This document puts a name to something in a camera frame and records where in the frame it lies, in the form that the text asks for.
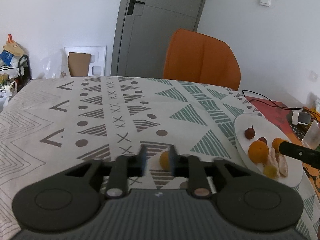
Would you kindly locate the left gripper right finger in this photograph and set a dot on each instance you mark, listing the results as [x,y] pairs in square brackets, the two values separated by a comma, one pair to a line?
[244,198]

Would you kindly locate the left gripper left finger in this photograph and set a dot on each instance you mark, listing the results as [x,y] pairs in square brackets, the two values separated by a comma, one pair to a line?
[71,198]

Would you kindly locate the peeled orange segment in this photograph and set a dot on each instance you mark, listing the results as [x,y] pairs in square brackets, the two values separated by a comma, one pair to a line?
[282,165]

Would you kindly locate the yellow green plum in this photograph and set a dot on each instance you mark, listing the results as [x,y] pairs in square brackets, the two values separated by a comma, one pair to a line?
[271,172]

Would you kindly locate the large orange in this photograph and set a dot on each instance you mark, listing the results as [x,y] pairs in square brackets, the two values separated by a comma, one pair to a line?
[258,152]

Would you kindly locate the dark red plum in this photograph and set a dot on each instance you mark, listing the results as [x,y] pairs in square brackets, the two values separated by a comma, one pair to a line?
[263,139]

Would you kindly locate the small orange tangerine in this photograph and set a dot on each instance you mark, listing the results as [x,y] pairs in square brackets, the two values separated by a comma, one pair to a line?
[164,161]

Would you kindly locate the clear plastic cup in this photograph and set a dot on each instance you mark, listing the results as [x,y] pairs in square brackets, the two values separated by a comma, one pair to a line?
[312,137]

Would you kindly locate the small orange on plate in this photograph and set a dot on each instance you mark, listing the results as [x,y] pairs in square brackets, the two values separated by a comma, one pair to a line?
[276,143]

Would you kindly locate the peeled pomelo segment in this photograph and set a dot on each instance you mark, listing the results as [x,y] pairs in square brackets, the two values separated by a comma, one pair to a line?
[271,160]

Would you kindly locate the red orange mat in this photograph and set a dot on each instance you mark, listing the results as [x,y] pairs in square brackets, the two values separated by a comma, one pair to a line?
[282,119]

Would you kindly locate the red plum with stem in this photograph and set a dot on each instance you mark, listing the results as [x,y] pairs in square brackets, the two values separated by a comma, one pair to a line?
[249,133]

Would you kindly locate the white round plate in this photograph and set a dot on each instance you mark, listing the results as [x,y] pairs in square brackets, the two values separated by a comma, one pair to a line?
[264,128]

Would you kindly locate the patterned tablecloth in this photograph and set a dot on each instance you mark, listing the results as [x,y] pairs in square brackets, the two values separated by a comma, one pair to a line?
[52,125]

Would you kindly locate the white foam packaging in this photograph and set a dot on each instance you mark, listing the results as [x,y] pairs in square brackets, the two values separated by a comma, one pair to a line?
[98,58]

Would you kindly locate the brown cardboard piece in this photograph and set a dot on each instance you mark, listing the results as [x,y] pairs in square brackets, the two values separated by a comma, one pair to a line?
[78,64]

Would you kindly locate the orange chair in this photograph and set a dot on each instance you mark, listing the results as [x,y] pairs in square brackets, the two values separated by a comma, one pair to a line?
[199,58]

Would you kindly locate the blue white plastic bag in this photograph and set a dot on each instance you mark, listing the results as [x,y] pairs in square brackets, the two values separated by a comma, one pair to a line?
[6,58]

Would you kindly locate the grey door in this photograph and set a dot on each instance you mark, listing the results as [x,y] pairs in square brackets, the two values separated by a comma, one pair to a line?
[141,40]

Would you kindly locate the white wall switch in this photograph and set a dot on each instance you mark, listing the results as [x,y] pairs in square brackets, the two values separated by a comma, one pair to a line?
[265,3]

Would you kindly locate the black door handle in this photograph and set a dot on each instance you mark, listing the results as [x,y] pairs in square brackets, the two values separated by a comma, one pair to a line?
[131,6]

